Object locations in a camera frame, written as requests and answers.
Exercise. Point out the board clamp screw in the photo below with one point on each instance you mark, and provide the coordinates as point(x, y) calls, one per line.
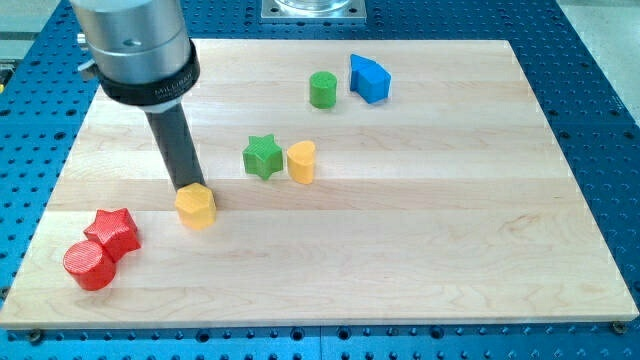
point(618, 327)
point(35, 336)

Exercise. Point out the red cylinder block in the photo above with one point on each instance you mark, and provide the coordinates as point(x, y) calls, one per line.
point(89, 265)

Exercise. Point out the green star block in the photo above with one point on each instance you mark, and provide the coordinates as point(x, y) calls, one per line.
point(262, 156)

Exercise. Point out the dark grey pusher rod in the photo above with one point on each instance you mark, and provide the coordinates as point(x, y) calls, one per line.
point(173, 138)

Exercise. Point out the blue triangular block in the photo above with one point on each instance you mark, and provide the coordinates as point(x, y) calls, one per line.
point(357, 63)

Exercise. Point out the yellow hexagon block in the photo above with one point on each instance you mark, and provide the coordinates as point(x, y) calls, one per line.
point(195, 206)

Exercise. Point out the blue cube block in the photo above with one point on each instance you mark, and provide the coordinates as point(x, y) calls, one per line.
point(373, 83)

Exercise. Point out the right board clamp screw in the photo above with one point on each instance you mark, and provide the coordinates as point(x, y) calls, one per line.
point(618, 327)

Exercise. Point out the green cylinder block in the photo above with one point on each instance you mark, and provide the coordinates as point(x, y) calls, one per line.
point(323, 87)

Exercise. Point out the red star block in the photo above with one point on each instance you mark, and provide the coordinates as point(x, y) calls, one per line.
point(115, 231)

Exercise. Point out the light wooden board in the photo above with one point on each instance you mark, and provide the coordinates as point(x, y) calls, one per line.
point(448, 202)

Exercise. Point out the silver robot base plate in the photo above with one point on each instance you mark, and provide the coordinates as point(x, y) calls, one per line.
point(313, 11)

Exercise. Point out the left board clamp screw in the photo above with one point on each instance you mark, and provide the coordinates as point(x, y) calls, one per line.
point(35, 336)

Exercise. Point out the yellow half-round block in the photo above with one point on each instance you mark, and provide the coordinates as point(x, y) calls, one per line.
point(301, 161)

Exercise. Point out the black tool mounting collar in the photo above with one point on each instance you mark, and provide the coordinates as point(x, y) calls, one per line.
point(158, 92)

